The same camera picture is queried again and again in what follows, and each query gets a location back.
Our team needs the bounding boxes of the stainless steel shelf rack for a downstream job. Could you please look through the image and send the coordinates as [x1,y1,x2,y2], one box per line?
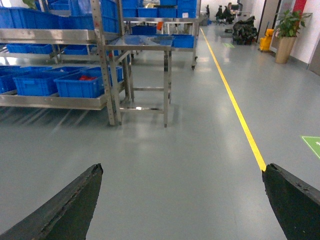
[0,0,133,126]

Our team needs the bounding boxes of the red bubble wrap parts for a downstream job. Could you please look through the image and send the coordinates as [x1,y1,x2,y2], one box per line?
[79,75,97,81]

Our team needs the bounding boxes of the empty blue plastic bin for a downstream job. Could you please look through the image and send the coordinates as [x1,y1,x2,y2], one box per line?
[12,66,85,97]

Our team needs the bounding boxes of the blue bin with red parts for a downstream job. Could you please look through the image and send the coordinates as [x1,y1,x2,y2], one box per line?
[53,66,124,99]

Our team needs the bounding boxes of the yellow mop bucket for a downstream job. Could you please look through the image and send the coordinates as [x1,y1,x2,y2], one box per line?
[259,29,274,52]

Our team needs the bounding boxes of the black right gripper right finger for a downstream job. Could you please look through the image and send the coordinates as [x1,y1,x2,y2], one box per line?
[262,163,320,240]

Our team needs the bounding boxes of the stainless steel table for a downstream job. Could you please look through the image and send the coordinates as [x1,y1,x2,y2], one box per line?
[105,35,173,127]

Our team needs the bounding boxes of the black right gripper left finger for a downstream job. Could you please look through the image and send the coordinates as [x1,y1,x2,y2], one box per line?
[0,163,104,240]

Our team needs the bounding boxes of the potted plant in tan pot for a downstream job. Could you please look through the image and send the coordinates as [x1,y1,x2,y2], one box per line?
[274,9,313,64]

